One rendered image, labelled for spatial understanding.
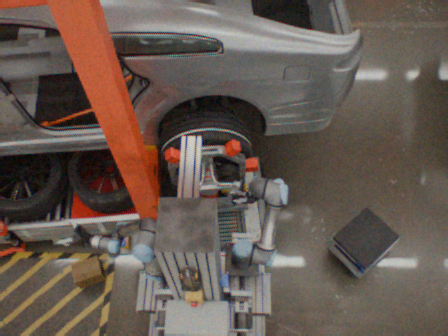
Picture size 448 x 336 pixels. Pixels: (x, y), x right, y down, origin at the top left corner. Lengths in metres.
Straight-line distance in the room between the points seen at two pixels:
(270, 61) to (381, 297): 2.13
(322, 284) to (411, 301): 0.70
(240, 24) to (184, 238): 1.47
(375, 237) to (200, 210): 2.15
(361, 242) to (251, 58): 1.71
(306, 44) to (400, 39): 2.67
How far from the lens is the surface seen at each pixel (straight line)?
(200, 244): 2.05
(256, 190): 2.94
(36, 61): 4.36
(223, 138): 3.31
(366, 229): 4.02
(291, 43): 3.11
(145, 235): 2.71
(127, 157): 2.93
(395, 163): 4.76
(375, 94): 5.15
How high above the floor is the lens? 3.95
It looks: 61 degrees down
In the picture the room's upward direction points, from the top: 3 degrees counter-clockwise
